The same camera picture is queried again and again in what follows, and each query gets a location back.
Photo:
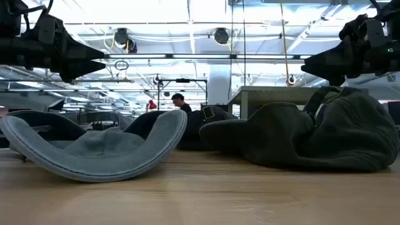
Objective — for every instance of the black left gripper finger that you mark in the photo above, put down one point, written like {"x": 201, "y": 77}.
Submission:
{"x": 81, "y": 51}
{"x": 78, "y": 70}

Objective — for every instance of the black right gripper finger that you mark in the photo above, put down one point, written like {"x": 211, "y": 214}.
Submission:
{"x": 334, "y": 75}
{"x": 334, "y": 54}

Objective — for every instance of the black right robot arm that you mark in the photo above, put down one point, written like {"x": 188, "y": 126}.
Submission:
{"x": 390, "y": 9}

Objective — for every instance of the person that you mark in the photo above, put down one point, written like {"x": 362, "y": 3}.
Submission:
{"x": 181, "y": 101}

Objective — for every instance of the red robot arm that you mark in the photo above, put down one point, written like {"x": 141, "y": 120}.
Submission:
{"x": 152, "y": 105}

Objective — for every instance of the charcoal baseball cap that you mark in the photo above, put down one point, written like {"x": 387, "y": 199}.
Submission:
{"x": 343, "y": 137}

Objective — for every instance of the pale green perforated metal stand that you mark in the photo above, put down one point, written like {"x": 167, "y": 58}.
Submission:
{"x": 268, "y": 95}

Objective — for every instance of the blue-grey baseball cap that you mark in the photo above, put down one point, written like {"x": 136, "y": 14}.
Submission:
{"x": 103, "y": 147}

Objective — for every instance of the black baseball cap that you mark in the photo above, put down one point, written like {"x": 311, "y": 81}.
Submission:
{"x": 195, "y": 131}

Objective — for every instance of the long ceiling light bar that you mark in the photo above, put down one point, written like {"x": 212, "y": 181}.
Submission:
{"x": 200, "y": 56}

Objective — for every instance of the black metal frame rig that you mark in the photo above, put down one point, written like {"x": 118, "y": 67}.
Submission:
{"x": 182, "y": 80}

